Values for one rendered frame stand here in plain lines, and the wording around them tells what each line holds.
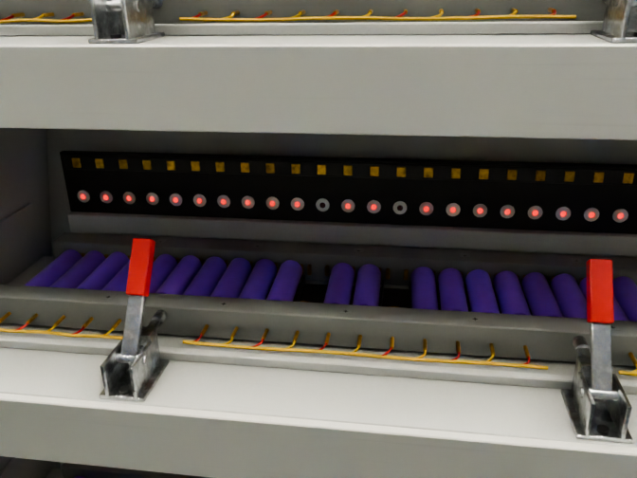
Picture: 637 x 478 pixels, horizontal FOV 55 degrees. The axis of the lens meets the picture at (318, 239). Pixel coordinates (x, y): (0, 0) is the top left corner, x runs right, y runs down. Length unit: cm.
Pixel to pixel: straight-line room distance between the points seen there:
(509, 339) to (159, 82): 26
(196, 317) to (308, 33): 19
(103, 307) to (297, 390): 15
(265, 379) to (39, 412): 13
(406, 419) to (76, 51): 27
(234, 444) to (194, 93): 20
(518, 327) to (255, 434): 17
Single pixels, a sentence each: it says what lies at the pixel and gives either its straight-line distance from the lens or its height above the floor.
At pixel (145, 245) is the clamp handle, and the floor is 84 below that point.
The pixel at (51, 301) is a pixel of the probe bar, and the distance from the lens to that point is 46.
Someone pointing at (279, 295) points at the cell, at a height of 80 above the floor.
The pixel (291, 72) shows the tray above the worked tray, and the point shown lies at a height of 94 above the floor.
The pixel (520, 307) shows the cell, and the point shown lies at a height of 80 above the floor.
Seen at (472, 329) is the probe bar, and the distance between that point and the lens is 40.
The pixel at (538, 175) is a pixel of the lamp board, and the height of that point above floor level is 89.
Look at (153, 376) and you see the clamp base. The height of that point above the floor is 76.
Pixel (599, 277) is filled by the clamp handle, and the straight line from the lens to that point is 37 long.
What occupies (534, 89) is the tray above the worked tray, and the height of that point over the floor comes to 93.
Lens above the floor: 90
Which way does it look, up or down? 8 degrees down
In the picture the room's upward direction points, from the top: 1 degrees clockwise
